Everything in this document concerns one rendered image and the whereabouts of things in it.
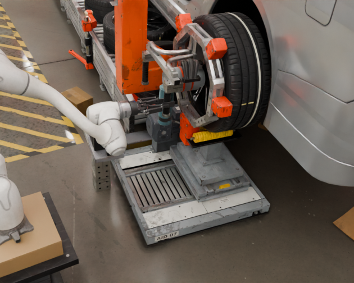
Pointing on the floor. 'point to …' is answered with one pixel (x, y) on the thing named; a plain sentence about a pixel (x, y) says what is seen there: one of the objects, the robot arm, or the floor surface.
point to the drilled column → (101, 175)
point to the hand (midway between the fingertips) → (166, 102)
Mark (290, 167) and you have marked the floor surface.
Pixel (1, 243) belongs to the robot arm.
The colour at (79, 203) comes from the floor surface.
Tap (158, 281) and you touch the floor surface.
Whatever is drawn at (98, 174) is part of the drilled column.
